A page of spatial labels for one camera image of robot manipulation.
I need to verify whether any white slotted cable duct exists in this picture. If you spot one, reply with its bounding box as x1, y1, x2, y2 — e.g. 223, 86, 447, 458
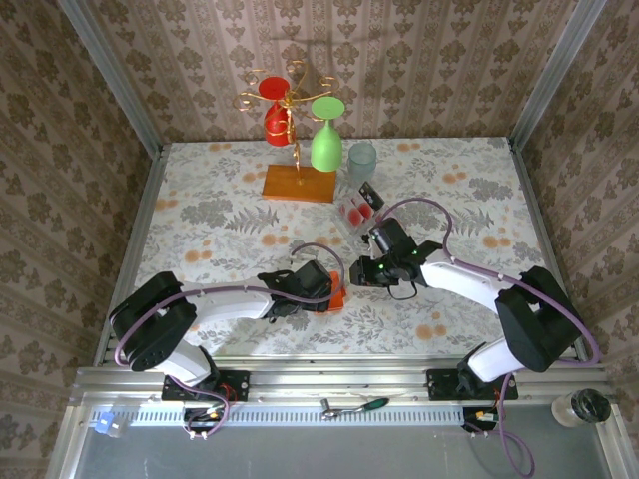
84, 401, 468, 428

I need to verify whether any aluminium table side rail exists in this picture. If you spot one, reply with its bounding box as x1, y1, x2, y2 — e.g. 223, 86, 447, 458
506, 139, 588, 360
107, 144, 169, 350

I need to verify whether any black Vip card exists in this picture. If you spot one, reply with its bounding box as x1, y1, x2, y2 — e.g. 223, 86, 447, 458
358, 181, 387, 210

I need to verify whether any aluminium frame post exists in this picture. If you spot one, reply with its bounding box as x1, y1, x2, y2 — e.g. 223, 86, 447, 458
55, 0, 166, 159
507, 0, 610, 151

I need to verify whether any red wine glass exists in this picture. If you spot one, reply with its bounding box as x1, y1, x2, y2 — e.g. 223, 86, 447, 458
258, 76, 296, 148

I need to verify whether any clear teal glass tumbler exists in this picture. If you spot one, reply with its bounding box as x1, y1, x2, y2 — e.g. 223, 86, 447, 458
346, 141, 378, 187

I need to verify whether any green wine glass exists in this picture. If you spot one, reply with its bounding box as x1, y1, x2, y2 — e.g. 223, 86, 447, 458
309, 96, 346, 174

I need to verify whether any grey metal front panel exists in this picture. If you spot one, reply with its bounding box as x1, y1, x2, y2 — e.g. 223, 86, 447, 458
49, 423, 620, 479

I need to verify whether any blue and clear plug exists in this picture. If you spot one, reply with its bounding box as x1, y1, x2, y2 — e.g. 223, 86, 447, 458
91, 411, 124, 439

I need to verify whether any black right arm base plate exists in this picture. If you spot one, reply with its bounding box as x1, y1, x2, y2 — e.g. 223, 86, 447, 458
426, 367, 519, 403

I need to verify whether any clear acrylic card tray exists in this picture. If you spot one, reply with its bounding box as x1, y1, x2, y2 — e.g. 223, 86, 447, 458
334, 179, 395, 250

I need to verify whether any glass jar black lid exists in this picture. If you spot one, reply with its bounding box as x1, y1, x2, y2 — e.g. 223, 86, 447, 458
551, 388, 613, 429

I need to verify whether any aluminium mounting rail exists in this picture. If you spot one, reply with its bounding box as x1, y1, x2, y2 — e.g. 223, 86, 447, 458
72, 354, 618, 403

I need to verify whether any black base connector block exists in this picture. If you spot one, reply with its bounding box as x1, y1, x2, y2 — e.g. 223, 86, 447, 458
182, 406, 227, 434
461, 406, 500, 434

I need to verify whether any white card with red dot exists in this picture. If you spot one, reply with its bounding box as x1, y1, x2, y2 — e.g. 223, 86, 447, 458
351, 197, 380, 224
340, 199, 368, 229

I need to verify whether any ratchet wrench green handle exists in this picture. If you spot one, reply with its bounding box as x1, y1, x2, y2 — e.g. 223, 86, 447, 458
319, 395, 393, 421

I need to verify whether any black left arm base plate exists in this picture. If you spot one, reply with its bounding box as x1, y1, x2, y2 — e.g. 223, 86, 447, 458
162, 368, 251, 403

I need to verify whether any gold wire rack wooden base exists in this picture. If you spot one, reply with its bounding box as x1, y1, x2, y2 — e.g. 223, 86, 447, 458
232, 59, 338, 205

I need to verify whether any orange card holder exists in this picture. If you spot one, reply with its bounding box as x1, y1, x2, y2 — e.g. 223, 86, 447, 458
313, 269, 349, 314

